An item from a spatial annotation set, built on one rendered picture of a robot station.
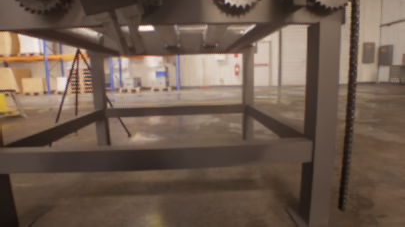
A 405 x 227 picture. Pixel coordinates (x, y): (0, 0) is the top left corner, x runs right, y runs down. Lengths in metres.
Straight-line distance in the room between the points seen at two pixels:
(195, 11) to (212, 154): 0.47
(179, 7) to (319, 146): 0.66
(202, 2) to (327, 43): 0.43
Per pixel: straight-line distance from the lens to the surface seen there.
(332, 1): 0.78
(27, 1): 0.81
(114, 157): 0.74
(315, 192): 0.87
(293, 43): 10.93
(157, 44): 1.63
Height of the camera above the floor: 0.58
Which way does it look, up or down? 7 degrees down
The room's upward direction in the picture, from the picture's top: 1 degrees counter-clockwise
